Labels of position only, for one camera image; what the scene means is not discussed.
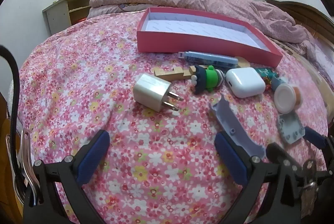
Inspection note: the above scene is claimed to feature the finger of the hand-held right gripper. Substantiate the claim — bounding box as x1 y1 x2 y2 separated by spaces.
304 127 334 159

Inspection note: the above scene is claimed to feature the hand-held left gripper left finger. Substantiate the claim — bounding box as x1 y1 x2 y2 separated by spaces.
23 129 111 224

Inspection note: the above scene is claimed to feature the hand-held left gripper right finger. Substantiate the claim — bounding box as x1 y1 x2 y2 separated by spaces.
214 131 300 224

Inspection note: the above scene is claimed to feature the grey plate with holes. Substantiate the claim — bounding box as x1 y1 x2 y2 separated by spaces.
277 112 306 145

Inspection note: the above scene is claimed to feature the lavender plastic bracket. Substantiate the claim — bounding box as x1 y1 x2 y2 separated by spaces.
209 95 265 159

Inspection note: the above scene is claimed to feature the orange jar with white lid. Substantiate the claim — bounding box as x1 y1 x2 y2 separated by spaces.
274 84 303 114

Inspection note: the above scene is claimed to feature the green frog figure keychain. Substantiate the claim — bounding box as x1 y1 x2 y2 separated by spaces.
191 65 227 95

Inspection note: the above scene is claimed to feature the white charger plug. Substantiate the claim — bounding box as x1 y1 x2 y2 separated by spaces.
133 73 183 113

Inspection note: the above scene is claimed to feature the pink cardboard box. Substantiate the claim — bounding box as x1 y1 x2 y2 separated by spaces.
137 7 283 68

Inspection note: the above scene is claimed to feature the metal spring clip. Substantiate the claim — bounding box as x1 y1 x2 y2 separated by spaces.
16 130 39 204
300 159 317 216

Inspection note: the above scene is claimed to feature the white earbuds case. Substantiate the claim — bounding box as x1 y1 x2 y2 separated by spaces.
225 67 266 98

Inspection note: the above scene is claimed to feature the wooden bedside cabinet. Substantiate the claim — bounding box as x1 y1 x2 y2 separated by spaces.
0 93 16 214

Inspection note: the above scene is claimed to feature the pink floral bedsheet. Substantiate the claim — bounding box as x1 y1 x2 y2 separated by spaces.
8 11 329 224

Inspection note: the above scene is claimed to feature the wooden key-shaped piece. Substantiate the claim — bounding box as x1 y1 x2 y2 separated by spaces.
154 56 247 82

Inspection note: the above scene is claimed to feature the dark wooden headboard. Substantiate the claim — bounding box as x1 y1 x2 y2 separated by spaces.
265 0 334 39

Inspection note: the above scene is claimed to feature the low wooden bookshelf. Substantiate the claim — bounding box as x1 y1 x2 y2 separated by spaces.
42 0 95 36

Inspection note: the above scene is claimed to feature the pink quilt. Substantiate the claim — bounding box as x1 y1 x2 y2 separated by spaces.
87 0 314 44

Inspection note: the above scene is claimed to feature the black cable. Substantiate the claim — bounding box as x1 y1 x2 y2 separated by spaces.
0 44 21 183

